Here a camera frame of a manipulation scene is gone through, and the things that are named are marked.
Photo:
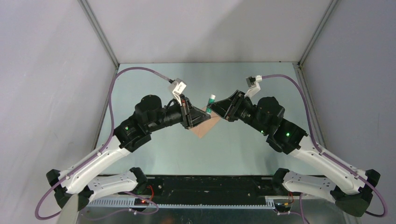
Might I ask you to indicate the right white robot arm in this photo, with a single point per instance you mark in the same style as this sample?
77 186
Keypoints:
349 188

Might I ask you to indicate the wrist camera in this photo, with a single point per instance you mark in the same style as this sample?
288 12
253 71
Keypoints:
176 89
253 85

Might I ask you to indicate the white green glue stick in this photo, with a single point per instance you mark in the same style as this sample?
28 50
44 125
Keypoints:
210 101

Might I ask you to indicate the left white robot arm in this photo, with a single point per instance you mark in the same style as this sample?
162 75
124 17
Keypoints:
84 180

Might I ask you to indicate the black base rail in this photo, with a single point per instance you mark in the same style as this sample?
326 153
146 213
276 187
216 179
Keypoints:
212 190

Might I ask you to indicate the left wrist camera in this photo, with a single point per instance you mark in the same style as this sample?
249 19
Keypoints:
176 89

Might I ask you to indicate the tan paper envelope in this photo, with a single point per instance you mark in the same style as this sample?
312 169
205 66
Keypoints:
204 128

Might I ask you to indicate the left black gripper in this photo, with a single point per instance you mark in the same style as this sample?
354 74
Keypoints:
194 115

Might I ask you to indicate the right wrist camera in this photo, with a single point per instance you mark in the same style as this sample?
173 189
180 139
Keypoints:
253 85

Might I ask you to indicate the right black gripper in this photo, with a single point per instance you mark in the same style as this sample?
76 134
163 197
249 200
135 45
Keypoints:
222 108

